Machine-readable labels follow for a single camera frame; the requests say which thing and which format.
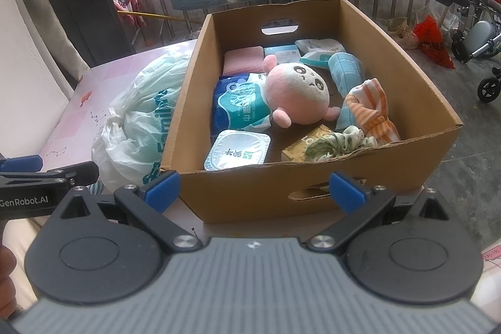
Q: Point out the yellow stick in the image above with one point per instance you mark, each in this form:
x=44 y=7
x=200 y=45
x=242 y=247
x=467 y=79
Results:
x=152 y=16

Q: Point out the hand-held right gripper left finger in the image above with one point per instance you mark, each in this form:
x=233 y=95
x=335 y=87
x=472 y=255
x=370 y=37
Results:
x=162 y=191

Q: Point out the pink plush toy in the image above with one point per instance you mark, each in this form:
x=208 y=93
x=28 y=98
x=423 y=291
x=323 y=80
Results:
x=301 y=91

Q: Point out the wheelchair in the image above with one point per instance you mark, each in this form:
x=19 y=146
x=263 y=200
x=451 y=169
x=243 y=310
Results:
x=473 y=28

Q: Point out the dark cabinet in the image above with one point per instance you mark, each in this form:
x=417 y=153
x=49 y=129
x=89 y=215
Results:
x=82 y=17

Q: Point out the gold tissue pack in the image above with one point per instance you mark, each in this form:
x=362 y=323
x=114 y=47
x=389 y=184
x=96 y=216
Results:
x=303 y=150

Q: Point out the beige slipper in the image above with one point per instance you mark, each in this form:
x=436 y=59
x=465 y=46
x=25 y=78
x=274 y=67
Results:
x=410 y=38
x=397 y=25

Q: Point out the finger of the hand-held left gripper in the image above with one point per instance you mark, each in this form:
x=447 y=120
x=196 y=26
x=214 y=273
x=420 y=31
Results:
x=23 y=163
x=74 y=171

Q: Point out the pink cloth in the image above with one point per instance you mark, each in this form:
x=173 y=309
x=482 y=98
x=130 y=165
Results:
x=242 y=60

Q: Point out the blue bandage box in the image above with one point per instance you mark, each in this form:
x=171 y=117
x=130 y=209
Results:
x=282 y=53

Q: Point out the blue tissue pack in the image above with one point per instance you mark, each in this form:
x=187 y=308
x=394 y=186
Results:
x=242 y=103

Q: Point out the green floral scrunchie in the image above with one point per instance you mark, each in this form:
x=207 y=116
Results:
x=336 y=144

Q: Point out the light blue towel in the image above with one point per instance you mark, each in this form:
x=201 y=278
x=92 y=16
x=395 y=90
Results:
x=346 y=77

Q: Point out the orange striped cloth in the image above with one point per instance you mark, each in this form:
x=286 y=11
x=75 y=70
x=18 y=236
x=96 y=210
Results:
x=372 y=111

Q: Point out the white green plastic bag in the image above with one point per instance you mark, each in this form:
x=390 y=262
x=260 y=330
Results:
x=145 y=115

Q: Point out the cardboard box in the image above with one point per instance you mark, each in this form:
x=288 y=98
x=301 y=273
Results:
x=242 y=193

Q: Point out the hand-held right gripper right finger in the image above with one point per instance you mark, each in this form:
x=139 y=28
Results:
x=348 y=193

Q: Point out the white yogurt cup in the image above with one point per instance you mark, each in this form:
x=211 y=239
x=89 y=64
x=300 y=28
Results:
x=238 y=152

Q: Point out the white teal wet wipes pack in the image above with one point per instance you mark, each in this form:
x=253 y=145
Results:
x=321 y=52

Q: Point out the person's left hand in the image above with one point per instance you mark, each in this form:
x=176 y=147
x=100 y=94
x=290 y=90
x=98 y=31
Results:
x=6 y=279

